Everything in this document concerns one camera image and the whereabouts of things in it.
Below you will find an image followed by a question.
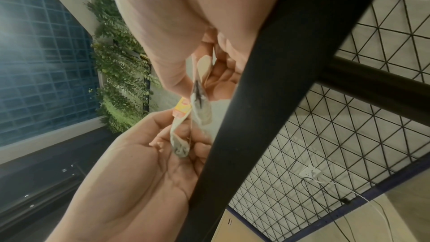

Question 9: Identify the person's right hand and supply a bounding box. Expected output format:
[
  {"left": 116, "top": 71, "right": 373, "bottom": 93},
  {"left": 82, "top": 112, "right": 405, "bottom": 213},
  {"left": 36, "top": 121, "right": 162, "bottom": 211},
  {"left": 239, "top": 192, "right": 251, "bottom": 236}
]
[{"left": 105, "top": 0, "right": 293, "bottom": 102}]

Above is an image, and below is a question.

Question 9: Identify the person's left hand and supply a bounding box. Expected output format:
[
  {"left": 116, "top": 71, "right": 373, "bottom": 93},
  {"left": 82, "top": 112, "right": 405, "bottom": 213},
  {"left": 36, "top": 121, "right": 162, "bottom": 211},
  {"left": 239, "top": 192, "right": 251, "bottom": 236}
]
[{"left": 45, "top": 109, "right": 216, "bottom": 242}]

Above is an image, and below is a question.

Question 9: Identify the white tea bag yellow tag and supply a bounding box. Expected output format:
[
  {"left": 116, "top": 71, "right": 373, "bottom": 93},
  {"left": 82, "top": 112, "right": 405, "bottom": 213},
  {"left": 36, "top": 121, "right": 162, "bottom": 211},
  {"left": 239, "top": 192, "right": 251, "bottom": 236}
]
[
  {"left": 169, "top": 97, "right": 194, "bottom": 159},
  {"left": 189, "top": 55, "right": 213, "bottom": 126}
]

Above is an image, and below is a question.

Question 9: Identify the light wooden cabinet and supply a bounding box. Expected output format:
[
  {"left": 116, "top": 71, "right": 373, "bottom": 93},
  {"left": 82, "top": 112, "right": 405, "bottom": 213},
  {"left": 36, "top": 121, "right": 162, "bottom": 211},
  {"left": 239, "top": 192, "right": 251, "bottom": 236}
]
[{"left": 211, "top": 208, "right": 266, "bottom": 242}]

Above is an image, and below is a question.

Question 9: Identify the black table base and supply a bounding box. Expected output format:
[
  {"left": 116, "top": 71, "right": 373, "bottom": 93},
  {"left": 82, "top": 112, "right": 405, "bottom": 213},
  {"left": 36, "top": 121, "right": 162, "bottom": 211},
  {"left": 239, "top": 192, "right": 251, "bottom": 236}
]
[{"left": 174, "top": 0, "right": 430, "bottom": 242}]

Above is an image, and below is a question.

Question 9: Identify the gridded glass facade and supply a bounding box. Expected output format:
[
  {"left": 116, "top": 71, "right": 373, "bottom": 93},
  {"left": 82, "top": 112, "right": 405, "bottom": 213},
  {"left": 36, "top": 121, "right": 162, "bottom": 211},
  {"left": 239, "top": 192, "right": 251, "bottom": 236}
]
[{"left": 0, "top": 0, "right": 102, "bottom": 147}]

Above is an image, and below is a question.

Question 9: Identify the green leafy plant wall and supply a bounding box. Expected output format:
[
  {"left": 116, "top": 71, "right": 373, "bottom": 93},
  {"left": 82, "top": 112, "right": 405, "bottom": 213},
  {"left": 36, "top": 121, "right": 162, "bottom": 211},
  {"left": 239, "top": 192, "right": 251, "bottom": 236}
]
[{"left": 80, "top": 0, "right": 162, "bottom": 133}]

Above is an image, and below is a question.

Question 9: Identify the white cable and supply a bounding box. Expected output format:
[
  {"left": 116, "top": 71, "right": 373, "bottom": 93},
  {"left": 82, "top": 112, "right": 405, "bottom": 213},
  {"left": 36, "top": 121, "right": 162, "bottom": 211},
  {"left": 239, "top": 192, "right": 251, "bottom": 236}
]
[{"left": 315, "top": 179, "right": 394, "bottom": 242}]

